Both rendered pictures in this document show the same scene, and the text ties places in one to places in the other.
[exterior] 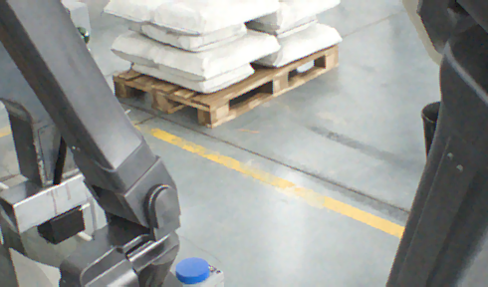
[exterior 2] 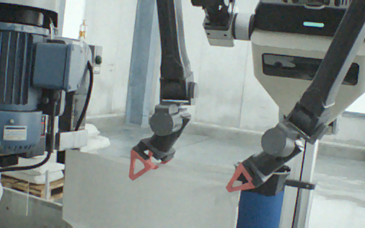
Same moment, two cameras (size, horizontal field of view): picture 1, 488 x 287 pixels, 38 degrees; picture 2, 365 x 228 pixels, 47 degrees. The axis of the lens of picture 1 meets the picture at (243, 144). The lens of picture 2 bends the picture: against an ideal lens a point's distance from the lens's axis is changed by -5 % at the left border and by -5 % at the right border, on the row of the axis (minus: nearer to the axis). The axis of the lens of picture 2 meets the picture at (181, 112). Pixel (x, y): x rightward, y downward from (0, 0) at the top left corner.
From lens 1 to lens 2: 70 cm
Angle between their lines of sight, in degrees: 30
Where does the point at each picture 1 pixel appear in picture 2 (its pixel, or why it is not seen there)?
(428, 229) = (346, 29)
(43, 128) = (77, 98)
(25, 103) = not seen: hidden behind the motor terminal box
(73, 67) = (180, 19)
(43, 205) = (70, 139)
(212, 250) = not seen: outside the picture
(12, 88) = not seen: hidden behind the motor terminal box
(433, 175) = (350, 9)
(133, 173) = (187, 72)
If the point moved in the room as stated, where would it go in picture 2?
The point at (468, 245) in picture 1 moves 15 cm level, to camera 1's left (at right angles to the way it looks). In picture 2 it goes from (360, 27) to (298, 12)
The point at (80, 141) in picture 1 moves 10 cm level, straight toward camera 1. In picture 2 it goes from (174, 51) to (202, 53)
